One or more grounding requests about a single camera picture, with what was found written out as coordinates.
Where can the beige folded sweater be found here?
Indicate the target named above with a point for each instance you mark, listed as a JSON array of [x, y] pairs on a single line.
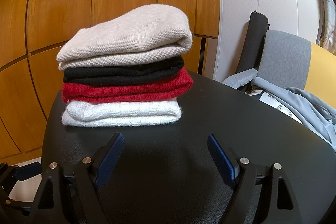
[[144, 35]]

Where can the light blue grey garment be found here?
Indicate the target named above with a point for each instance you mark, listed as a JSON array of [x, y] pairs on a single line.
[[313, 112]]

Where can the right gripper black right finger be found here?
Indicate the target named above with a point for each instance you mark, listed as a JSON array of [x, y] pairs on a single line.
[[277, 202]]

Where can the white printed garment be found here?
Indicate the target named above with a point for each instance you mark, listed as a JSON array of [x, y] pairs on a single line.
[[268, 99]]

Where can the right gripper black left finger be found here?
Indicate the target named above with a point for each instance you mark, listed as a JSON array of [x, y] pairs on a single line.
[[53, 202]]

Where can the white folded sweater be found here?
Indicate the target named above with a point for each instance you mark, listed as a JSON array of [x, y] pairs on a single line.
[[121, 114]]

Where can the black folded sweater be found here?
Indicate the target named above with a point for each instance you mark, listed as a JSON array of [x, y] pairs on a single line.
[[124, 75]]

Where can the grey yellow blue chair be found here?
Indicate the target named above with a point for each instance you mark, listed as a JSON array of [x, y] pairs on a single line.
[[285, 60]]

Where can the red folded sweater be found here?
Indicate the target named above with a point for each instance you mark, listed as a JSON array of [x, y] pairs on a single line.
[[160, 90]]

